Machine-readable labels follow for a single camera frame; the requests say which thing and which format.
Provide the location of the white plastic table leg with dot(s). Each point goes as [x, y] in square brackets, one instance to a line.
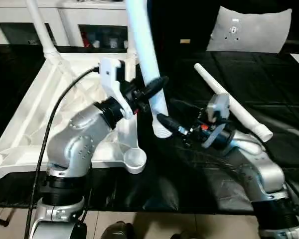
[147, 55]
[40, 25]
[132, 54]
[229, 99]

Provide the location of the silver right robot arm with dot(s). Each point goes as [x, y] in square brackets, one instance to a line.
[259, 164]

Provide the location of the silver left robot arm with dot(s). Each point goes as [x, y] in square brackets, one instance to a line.
[74, 144]

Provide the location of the black box with yellow label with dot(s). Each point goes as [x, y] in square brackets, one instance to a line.
[184, 22]

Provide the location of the black right robot foot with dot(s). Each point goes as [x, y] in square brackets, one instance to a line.
[185, 235]

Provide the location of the black robot foot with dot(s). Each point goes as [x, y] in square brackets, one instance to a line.
[185, 235]
[117, 231]

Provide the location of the white cabinet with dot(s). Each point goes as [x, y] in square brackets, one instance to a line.
[65, 20]

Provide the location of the white plastic table top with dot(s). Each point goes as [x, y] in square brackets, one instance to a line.
[30, 114]

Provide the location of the black left robot foot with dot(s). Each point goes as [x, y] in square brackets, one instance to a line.
[117, 231]

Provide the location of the black metal table leg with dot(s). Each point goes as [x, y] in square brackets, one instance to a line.
[0, 220]

